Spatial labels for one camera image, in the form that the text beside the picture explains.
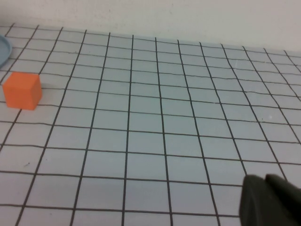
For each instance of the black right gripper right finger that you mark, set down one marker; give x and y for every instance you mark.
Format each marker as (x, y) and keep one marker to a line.
(290, 202)

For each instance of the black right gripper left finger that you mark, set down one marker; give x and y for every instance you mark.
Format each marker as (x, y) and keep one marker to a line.
(256, 204)

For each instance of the blue cup stand white caps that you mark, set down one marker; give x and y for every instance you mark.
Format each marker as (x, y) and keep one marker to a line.
(4, 51)

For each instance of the white black-grid tablecloth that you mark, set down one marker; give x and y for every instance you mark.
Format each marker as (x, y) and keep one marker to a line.
(150, 117)

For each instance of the orange foam cube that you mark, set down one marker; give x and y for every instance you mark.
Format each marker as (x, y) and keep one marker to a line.
(21, 91)

